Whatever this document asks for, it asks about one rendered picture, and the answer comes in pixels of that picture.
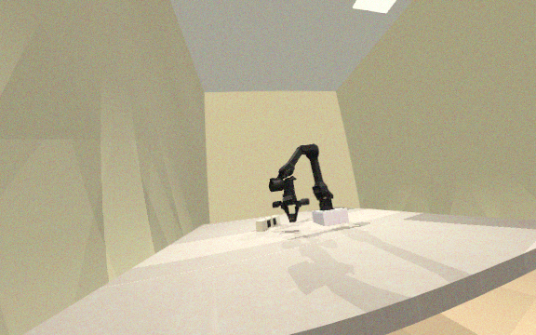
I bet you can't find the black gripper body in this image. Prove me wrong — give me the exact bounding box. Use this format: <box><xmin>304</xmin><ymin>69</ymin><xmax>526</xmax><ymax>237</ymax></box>
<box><xmin>273</xmin><ymin>189</ymin><xmax>310</xmax><ymax>208</ymax></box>

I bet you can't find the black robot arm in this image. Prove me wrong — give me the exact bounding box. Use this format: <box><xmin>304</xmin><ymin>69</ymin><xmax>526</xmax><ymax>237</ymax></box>
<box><xmin>269</xmin><ymin>143</ymin><xmax>335</xmax><ymax>210</ymax></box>

